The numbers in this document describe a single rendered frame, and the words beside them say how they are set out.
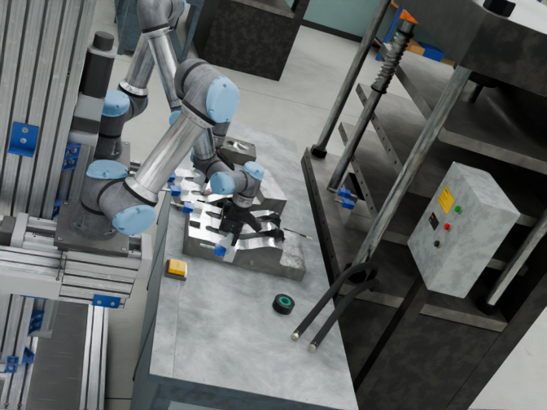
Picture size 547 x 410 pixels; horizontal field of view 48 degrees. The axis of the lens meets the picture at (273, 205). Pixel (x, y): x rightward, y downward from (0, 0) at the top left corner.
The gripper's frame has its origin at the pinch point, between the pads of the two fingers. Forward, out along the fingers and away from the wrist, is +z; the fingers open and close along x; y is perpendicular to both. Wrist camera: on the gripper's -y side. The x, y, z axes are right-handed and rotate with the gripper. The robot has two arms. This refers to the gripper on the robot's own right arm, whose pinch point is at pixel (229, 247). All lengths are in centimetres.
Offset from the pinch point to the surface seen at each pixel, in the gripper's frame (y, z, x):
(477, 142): -84, -58, -27
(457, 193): -73, -46, -3
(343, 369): -46, 15, 35
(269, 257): -19.1, 7.0, -10.0
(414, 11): -57, -88, -79
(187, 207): 15.9, 4.7, -27.4
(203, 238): 8.6, 6.1, -10.2
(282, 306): -24.2, 11.5, 12.3
